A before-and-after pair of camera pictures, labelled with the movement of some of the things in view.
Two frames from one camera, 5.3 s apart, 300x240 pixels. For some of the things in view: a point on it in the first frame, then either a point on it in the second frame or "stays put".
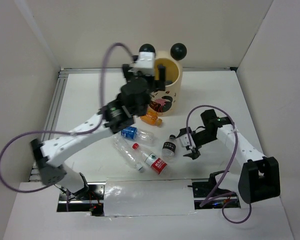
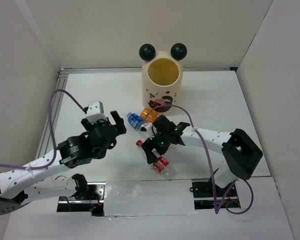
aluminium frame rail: [50, 122] stays put
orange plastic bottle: [151, 117] stays put
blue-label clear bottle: [135, 133] -> [135, 120]
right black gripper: [194, 155] -> [149, 144]
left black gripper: [154, 86] -> [119, 121]
